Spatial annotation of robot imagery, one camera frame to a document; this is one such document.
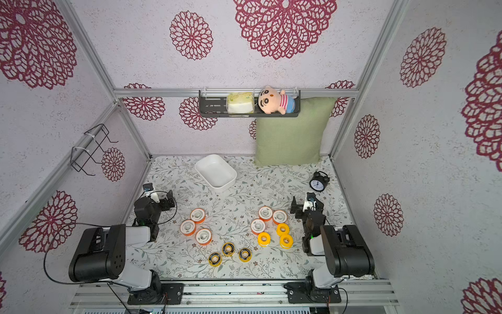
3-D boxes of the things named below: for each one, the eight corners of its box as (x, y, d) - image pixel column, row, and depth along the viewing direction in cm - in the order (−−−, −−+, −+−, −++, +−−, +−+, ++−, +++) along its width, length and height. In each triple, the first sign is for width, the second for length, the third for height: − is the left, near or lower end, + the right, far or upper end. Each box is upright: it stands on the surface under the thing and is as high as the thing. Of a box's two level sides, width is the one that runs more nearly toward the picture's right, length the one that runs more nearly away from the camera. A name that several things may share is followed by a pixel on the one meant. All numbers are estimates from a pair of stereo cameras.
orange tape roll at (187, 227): (179, 235, 90) (178, 233, 89) (182, 222, 95) (181, 220, 93) (194, 235, 90) (193, 233, 89) (196, 222, 95) (195, 220, 93)
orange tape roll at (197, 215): (190, 223, 95) (189, 221, 93) (193, 210, 99) (191, 207, 97) (204, 223, 95) (203, 221, 93) (206, 210, 99) (205, 207, 97)
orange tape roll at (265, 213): (258, 221, 95) (258, 219, 93) (258, 208, 100) (258, 205, 98) (273, 221, 95) (273, 219, 93) (272, 208, 100) (272, 205, 98)
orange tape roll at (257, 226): (250, 234, 91) (250, 232, 89) (250, 221, 95) (250, 218, 93) (265, 234, 91) (266, 232, 89) (265, 221, 95) (265, 218, 93)
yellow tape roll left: (257, 246, 87) (258, 245, 86) (257, 233, 91) (257, 231, 90) (271, 246, 87) (271, 245, 86) (270, 233, 91) (270, 231, 90)
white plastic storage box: (217, 198, 104) (216, 192, 99) (192, 170, 116) (190, 163, 111) (241, 182, 111) (240, 175, 106) (215, 157, 123) (214, 150, 118)
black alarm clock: (307, 187, 108) (311, 175, 101) (312, 180, 111) (316, 169, 104) (320, 194, 105) (326, 183, 98) (325, 187, 108) (331, 176, 101)
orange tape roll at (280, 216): (273, 224, 94) (273, 222, 92) (272, 212, 99) (272, 209, 97) (287, 224, 94) (288, 222, 92) (285, 212, 99) (286, 209, 97)
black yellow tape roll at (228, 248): (222, 256, 85) (221, 254, 83) (223, 244, 88) (223, 242, 87) (234, 256, 85) (234, 254, 83) (235, 244, 88) (234, 242, 87)
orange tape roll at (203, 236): (195, 244, 88) (194, 243, 86) (197, 230, 92) (196, 228, 90) (211, 244, 88) (210, 243, 86) (212, 230, 92) (212, 228, 90)
